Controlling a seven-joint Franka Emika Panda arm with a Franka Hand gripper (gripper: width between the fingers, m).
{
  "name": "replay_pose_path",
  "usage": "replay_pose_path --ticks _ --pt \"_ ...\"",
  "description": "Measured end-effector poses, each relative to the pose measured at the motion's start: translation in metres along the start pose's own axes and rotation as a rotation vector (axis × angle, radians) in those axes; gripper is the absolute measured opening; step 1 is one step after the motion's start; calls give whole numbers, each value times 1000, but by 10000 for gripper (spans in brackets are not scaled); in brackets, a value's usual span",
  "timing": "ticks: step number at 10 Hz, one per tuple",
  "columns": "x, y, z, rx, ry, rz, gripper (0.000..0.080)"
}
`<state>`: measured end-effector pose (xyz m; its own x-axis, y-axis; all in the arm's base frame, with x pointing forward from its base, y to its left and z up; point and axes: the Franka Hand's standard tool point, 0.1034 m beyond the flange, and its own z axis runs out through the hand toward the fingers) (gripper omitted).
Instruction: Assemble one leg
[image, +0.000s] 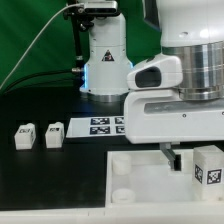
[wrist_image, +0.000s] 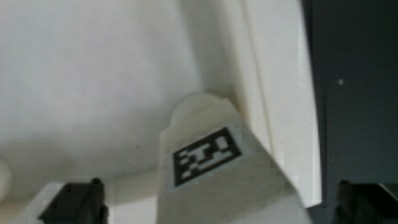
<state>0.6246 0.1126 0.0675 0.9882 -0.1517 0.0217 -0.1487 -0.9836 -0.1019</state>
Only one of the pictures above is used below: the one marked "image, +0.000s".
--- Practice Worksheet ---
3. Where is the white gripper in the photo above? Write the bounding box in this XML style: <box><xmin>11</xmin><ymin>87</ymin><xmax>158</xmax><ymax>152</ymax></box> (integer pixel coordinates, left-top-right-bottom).
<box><xmin>124</xmin><ymin>54</ymin><xmax>224</xmax><ymax>171</ymax></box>

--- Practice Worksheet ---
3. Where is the white square tabletop with sockets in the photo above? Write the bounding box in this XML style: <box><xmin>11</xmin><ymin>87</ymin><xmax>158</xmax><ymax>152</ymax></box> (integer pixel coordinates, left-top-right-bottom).
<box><xmin>105</xmin><ymin>148</ymin><xmax>224</xmax><ymax>208</ymax></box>

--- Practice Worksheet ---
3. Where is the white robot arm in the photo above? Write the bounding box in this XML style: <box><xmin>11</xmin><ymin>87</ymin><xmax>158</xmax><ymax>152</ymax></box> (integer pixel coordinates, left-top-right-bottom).
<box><xmin>81</xmin><ymin>0</ymin><xmax>224</xmax><ymax>166</ymax></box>

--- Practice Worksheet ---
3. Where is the white U-shaped obstacle fence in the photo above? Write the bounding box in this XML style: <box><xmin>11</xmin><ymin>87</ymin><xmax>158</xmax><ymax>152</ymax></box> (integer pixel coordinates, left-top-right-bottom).
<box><xmin>0</xmin><ymin>201</ymin><xmax>224</xmax><ymax>224</ymax></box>

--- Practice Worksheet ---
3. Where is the white sheet with fiducial tags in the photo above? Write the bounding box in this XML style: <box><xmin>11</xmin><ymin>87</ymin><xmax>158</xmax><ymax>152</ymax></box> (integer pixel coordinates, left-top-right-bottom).
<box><xmin>66</xmin><ymin>116</ymin><xmax>125</xmax><ymax>138</ymax></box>

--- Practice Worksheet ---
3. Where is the black camera stand pole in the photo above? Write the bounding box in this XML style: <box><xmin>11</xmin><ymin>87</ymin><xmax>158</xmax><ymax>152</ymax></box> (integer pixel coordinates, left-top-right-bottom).
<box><xmin>63</xmin><ymin>8</ymin><xmax>93</xmax><ymax>68</ymax></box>

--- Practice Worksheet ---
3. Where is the silver camera on stand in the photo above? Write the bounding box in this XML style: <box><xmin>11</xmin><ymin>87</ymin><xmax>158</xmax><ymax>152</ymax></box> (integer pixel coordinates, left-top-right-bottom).
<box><xmin>83</xmin><ymin>0</ymin><xmax>118</xmax><ymax>16</ymax></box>

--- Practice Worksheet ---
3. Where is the black cable pair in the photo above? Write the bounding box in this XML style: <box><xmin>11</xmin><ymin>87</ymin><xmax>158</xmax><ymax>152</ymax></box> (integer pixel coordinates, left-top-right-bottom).
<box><xmin>0</xmin><ymin>67</ymin><xmax>84</xmax><ymax>96</ymax></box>

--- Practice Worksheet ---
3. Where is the white camera cable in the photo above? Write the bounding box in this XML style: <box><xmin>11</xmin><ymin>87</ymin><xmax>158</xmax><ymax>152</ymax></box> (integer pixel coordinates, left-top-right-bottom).
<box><xmin>0</xmin><ymin>3</ymin><xmax>83</xmax><ymax>91</ymax></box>

